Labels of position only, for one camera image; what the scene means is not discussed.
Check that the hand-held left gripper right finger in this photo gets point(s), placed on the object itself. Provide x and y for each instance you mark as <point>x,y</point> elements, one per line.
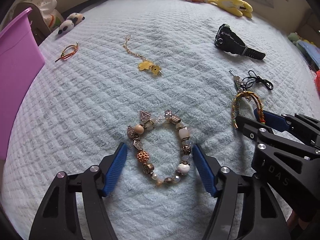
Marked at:
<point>203,170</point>

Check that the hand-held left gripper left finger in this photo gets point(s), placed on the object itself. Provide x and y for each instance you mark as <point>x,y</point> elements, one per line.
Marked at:
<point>115,167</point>

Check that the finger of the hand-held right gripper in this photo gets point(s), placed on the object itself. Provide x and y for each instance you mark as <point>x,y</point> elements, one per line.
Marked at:
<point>272,120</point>
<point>252,130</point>

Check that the purple plastic bin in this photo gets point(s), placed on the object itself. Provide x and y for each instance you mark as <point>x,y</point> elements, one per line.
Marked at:
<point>17,80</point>

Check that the red floral cloth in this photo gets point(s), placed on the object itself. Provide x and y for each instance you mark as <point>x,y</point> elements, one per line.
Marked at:
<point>318,80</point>

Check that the pale quilted blanket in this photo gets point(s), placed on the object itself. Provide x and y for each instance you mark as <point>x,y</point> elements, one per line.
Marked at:
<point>87,100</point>

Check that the blue flat item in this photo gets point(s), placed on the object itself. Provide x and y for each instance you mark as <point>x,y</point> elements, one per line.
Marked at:
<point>310,51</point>

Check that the green plush toy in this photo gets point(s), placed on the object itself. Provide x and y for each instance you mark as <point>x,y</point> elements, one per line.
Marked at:
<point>297,38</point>

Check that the black wristwatch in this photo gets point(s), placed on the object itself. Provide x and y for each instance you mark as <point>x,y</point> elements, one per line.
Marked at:
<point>228,38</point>

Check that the yellow plush toy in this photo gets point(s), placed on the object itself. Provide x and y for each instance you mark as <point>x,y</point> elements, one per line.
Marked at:
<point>233,3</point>

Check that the panda plush toy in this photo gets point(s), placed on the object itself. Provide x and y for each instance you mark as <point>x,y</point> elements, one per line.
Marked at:
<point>68,24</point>

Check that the grey chair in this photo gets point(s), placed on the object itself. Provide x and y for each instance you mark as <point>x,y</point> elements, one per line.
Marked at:
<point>35,17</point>

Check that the white plastic bag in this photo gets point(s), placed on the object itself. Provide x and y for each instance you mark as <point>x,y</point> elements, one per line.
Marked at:
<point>50,10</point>

